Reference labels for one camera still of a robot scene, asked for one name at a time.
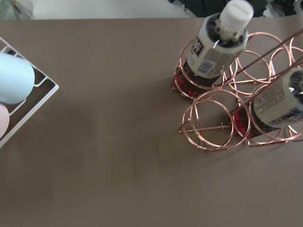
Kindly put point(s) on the copper wire bottle basket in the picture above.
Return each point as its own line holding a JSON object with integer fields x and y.
{"x": 208, "y": 123}

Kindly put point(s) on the white cup rack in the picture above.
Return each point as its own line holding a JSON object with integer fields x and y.
{"x": 43, "y": 88}

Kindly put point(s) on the tea bottle front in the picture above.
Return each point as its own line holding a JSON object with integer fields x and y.
{"x": 221, "y": 38}

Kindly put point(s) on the pink plastic cup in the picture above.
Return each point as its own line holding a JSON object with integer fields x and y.
{"x": 4, "y": 119}

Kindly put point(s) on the tea bottle back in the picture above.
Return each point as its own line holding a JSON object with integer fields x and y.
{"x": 275, "y": 106}

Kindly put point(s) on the tea bottle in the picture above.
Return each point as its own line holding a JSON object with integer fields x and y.
{"x": 275, "y": 106}
{"x": 221, "y": 38}

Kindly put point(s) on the blue plastic cup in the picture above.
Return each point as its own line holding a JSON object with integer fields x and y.
{"x": 17, "y": 79}

